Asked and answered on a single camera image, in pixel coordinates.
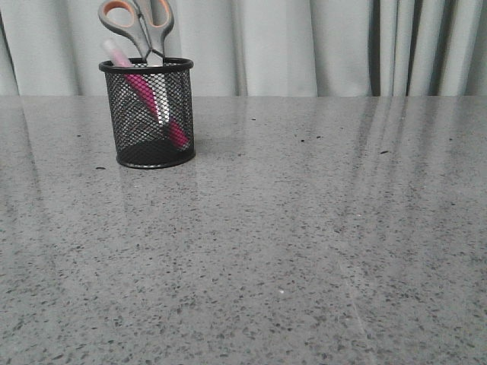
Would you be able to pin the pink highlighter pen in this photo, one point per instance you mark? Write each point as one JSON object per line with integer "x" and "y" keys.
{"x": 157, "y": 106}

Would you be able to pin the black mesh pen holder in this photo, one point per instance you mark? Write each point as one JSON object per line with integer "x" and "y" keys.
{"x": 138, "y": 138}

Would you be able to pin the grey orange scissors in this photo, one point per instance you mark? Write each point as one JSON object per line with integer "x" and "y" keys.
{"x": 142, "y": 30}

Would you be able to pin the light grey curtain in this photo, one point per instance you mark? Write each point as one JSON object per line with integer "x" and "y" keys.
{"x": 263, "y": 48}

